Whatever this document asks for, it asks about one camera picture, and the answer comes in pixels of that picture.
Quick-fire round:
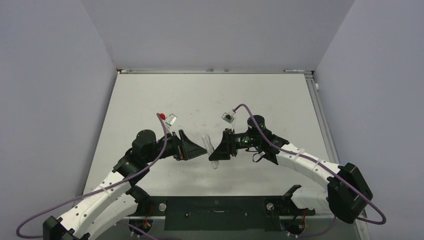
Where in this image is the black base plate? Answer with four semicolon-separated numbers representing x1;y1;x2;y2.
130;195;316;232

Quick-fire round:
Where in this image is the aluminium back rail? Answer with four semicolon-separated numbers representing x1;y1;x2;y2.
117;68;313;75

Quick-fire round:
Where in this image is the purple cable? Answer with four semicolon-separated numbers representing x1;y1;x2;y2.
231;103;387;225
15;114;169;239

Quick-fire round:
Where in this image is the white remote control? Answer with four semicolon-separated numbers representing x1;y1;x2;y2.
201;134;219;170

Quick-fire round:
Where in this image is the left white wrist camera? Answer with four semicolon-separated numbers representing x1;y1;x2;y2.
159;113;178;127

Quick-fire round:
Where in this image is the aluminium rail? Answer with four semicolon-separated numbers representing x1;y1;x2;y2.
304;71;340;164
117;68;313;75

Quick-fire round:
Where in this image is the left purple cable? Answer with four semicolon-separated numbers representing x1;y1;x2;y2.
15;114;169;239

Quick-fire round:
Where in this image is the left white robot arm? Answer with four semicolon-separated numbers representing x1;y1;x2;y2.
42;129;208;240

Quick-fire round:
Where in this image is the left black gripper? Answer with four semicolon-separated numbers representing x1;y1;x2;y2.
144;129;207;163

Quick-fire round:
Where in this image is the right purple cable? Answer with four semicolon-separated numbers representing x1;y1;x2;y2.
231;103;387;225

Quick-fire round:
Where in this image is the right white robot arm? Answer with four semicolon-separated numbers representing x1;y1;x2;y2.
208;115;373;224

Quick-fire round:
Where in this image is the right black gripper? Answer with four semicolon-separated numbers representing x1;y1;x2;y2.
210;127;261;160

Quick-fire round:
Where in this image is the aluminium right rail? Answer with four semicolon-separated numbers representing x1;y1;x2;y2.
304;71;340;164

